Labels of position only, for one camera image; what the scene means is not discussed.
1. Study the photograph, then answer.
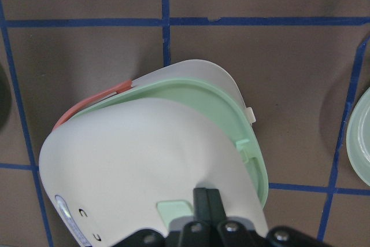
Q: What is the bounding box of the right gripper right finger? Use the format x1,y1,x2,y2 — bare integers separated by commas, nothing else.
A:
206,189,259,246

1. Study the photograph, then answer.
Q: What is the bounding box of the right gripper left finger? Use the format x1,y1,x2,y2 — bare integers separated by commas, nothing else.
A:
178,187,212,246

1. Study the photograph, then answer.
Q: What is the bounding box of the left green plate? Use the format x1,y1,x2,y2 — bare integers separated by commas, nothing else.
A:
346,89,369,186

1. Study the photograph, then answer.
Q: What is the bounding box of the green plate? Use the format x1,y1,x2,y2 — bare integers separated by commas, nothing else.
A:
346,89,369,186
0,65,12,128

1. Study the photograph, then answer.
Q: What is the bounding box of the right green plate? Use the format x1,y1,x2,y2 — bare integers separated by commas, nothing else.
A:
0,65,12,128

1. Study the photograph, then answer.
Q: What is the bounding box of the white rice cooker orange handle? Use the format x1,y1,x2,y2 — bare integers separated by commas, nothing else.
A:
39,60,268,246

